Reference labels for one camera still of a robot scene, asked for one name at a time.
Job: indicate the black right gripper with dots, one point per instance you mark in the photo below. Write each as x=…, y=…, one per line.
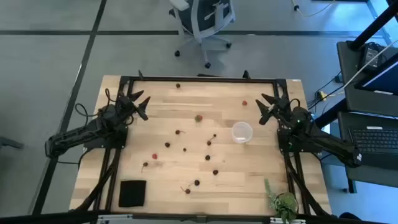
x=284, y=107

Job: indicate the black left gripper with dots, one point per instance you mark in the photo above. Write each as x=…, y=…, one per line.
x=127, y=107

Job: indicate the clear plastic tupperware container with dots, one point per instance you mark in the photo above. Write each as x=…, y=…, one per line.
x=242, y=132

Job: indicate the dark cherry with stem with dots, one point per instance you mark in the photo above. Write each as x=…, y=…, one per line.
x=145, y=163
x=196, y=182
x=209, y=143
x=177, y=132

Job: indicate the red raspberry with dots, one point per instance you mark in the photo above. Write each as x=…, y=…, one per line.
x=154, y=156

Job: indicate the red strawberry with green leaves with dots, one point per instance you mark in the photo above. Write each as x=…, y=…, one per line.
x=198, y=118

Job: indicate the red cherry with stem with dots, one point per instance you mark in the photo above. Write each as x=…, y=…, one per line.
x=187, y=191

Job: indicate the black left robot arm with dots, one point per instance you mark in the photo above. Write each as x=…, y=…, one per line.
x=77, y=133

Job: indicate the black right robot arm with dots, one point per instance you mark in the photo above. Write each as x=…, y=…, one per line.
x=326, y=141

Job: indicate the dark grey side desk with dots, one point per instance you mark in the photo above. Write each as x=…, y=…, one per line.
x=388, y=177
x=348, y=77

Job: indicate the black square cloth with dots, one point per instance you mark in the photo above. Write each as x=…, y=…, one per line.
x=132, y=193

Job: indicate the white grey office chair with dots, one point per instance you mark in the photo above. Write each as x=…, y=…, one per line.
x=199, y=18

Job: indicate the green artificial plant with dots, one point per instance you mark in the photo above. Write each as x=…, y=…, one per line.
x=287, y=202

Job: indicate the black power adapter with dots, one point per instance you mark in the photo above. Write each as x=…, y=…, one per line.
x=370, y=54

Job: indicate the black laptop keyboard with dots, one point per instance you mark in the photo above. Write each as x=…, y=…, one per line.
x=376, y=143

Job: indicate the black computer monitor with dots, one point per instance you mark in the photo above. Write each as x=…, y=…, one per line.
x=384, y=81

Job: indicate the black metal pole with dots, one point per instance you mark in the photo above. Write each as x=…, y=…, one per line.
x=373, y=26

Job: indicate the grey metal leg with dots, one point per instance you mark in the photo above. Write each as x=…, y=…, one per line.
x=9, y=142

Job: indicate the black rig bar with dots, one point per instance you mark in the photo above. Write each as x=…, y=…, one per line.
x=46, y=217

